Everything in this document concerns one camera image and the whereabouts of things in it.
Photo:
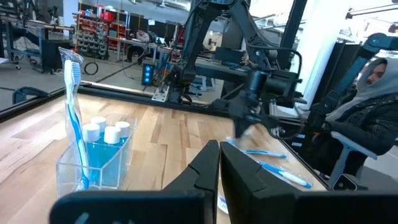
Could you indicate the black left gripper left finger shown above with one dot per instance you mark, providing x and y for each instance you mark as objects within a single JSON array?
[{"x": 205, "y": 174}]

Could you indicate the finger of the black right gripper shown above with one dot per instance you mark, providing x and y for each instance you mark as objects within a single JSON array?
[
  {"x": 245, "y": 127},
  {"x": 237, "y": 129}
]

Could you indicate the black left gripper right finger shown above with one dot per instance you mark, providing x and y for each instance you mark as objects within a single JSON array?
[{"x": 248, "y": 186}]

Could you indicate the blue toothbrush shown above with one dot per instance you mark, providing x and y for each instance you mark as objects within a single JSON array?
[
  {"x": 267, "y": 152},
  {"x": 289, "y": 175},
  {"x": 75, "y": 124}
]

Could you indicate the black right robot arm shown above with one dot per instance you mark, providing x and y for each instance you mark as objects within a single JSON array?
[{"x": 199, "y": 34}]

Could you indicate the computer tower blue lights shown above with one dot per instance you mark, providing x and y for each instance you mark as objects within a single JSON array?
[{"x": 148, "y": 74}]

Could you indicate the grey office chair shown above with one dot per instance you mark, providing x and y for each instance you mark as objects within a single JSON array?
[{"x": 351, "y": 144}]

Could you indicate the person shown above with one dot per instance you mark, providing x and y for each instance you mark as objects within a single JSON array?
[
  {"x": 142, "y": 36},
  {"x": 367, "y": 124}
]

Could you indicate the grey desk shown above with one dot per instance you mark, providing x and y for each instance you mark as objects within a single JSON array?
[{"x": 149, "y": 45}]

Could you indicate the clear acrylic organizer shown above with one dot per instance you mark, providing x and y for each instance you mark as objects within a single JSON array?
[{"x": 68, "y": 177}]

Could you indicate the red bin shelf rack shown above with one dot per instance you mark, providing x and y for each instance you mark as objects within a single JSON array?
[{"x": 93, "y": 34}]

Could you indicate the black workbench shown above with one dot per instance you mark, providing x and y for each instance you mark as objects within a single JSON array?
[{"x": 53, "y": 51}]

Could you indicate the black rig post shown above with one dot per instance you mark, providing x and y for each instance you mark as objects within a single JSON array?
[{"x": 292, "y": 31}]

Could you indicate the black table frame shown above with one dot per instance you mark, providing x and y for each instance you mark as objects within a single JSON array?
[{"x": 124, "y": 96}]

